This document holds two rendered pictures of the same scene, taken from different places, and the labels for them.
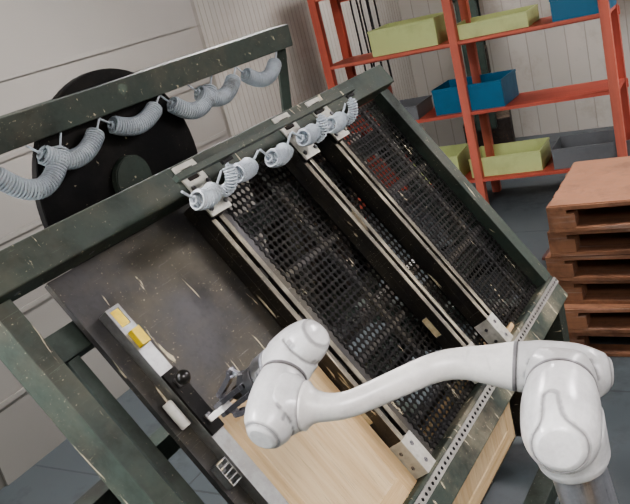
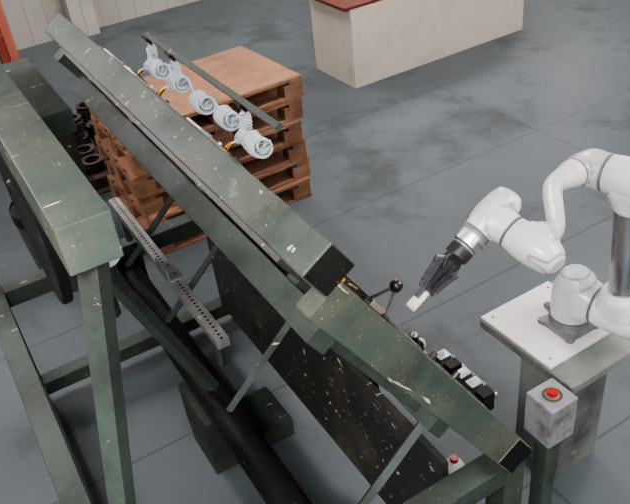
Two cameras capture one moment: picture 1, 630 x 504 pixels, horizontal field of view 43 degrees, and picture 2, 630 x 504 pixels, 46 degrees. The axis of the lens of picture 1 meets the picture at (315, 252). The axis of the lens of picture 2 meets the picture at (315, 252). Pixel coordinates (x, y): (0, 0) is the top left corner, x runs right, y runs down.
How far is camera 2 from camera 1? 2.32 m
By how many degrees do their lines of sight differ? 57
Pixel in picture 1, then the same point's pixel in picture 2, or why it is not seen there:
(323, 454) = not seen: hidden behind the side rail
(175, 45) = not seen: outside the picture
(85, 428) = (410, 350)
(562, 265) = (147, 182)
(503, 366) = (582, 172)
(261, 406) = (553, 243)
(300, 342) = (517, 201)
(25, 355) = (368, 311)
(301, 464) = not seen: hidden behind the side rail
